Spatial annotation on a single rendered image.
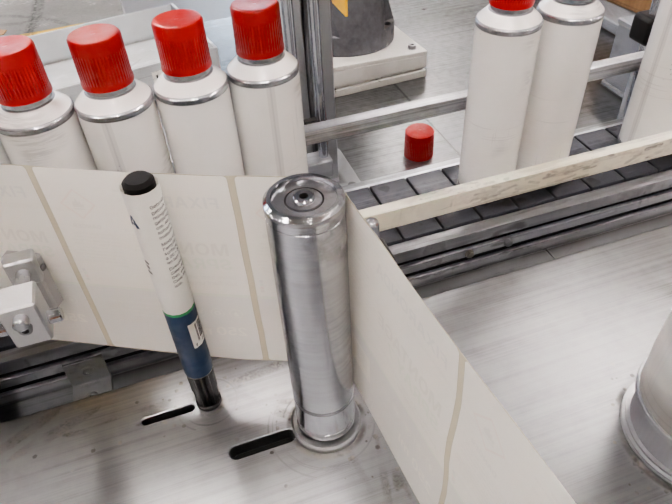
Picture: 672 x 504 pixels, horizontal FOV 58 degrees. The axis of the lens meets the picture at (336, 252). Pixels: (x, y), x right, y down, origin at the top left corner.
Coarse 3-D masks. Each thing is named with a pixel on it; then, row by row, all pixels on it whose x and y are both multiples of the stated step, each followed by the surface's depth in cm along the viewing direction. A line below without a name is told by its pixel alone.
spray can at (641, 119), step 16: (656, 16) 54; (656, 32) 54; (656, 48) 55; (656, 64) 55; (640, 80) 57; (656, 80) 56; (640, 96) 58; (656, 96) 57; (640, 112) 58; (656, 112) 57; (624, 128) 61; (640, 128) 59; (656, 128) 58
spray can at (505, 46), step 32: (512, 0) 45; (480, 32) 48; (512, 32) 46; (480, 64) 49; (512, 64) 48; (480, 96) 50; (512, 96) 50; (480, 128) 52; (512, 128) 52; (480, 160) 54; (512, 160) 54
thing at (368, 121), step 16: (592, 64) 58; (608, 64) 58; (624, 64) 59; (640, 64) 59; (592, 80) 58; (448, 96) 55; (464, 96) 55; (368, 112) 53; (384, 112) 53; (400, 112) 53; (416, 112) 54; (432, 112) 55; (448, 112) 55; (304, 128) 52; (320, 128) 52; (336, 128) 52; (352, 128) 53; (368, 128) 53
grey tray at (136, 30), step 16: (128, 16) 95; (144, 16) 96; (48, 32) 91; (64, 32) 92; (128, 32) 96; (144, 32) 98; (48, 48) 92; (64, 48) 93; (128, 48) 96; (144, 48) 96; (48, 64) 93; (64, 64) 93; (144, 64) 92; (160, 64) 82; (64, 80) 89; (144, 80) 82
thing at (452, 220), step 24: (576, 144) 63; (600, 144) 63; (456, 168) 61; (624, 168) 59; (648, 168) 59; (360, 192) 58; (384, 192) 58; (408, 192) 58; (528, 192) 57; (552, 192) 57; (576, 192) 57; (456, 216) 55; (480, 216) 55; (384, 240) 53; (408, 240) 54
